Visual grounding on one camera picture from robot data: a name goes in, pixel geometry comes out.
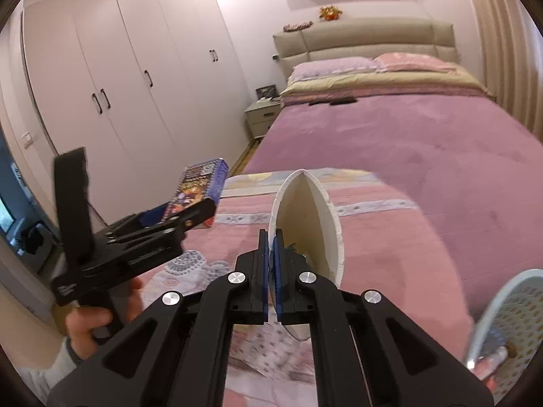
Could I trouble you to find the blue patterned carton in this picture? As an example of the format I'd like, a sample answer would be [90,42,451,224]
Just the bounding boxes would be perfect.
[161,158,230,230]

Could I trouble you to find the pink pillow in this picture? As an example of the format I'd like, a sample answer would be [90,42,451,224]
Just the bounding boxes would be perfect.
[373,52,459,73]

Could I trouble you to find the person's left forearm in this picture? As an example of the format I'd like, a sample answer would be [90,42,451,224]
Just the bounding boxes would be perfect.
[17,339,86,405]

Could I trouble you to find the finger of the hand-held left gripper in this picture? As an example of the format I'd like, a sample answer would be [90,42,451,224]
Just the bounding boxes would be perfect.
[104,197,218,242]

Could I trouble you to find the light blue plastic basket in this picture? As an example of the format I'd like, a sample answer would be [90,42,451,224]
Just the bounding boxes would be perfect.
[464,268,543,407]

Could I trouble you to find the purple bedspread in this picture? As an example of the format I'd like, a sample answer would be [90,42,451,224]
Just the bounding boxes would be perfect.
[242,93,543,318]

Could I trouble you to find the beige nightstand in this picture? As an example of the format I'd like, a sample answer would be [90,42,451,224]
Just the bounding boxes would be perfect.
[245,99,281,138]

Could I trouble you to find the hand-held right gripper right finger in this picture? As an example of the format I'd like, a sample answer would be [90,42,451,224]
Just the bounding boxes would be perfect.
[274,229,495,407]

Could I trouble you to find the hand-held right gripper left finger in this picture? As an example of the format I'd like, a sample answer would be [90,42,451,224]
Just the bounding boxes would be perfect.
[46,229,270,407]

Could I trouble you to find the person's left hand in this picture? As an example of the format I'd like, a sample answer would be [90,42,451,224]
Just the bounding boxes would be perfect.
[63,277,145,359]

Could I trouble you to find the purple pillow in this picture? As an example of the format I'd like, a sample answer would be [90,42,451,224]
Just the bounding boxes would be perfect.
[288,56,380,82]

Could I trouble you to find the white wardrobe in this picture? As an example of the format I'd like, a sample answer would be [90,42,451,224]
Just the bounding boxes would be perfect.
[0,0,251,230]

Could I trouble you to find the beige curtain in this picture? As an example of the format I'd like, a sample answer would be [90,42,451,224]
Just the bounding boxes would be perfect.
[460,0,543,128]

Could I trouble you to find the folded beige quilt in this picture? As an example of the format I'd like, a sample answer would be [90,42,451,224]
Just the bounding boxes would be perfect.
[280,61,486,106]

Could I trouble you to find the white crushed paper bowl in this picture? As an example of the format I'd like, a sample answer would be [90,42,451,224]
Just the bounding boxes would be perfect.
[269,169,346,342]

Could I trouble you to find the beige upholstered headboard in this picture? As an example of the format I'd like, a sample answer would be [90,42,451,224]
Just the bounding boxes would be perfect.
[273,20,461,79]

